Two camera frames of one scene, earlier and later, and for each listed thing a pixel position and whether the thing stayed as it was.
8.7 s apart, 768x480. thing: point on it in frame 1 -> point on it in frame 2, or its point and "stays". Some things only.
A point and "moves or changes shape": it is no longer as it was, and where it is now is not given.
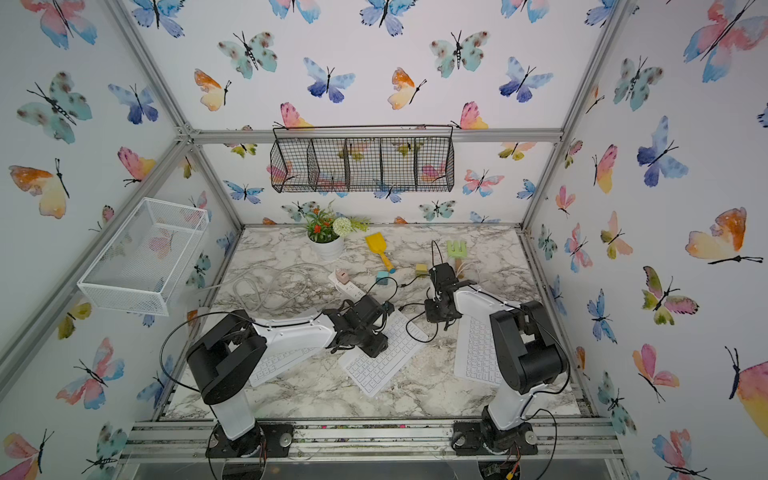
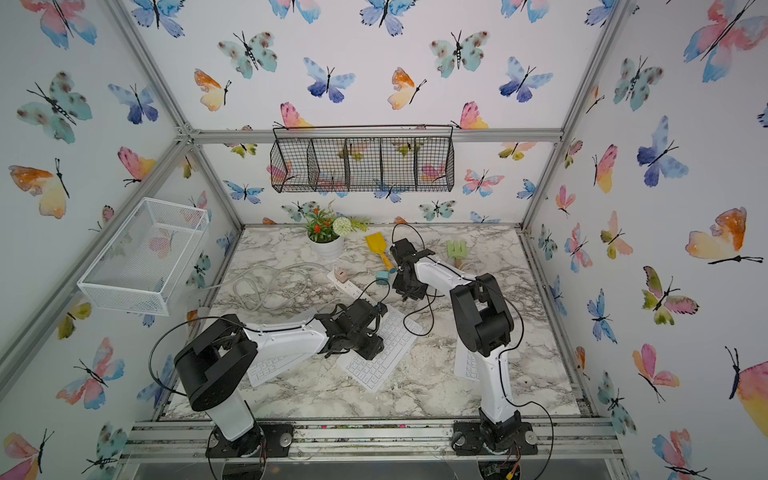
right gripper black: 429,308 -> 416,293
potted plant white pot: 327,230 stays
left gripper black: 378,347 stays
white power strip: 348,289 stays
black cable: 407,326 moves or changes shape
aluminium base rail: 159,440 stays
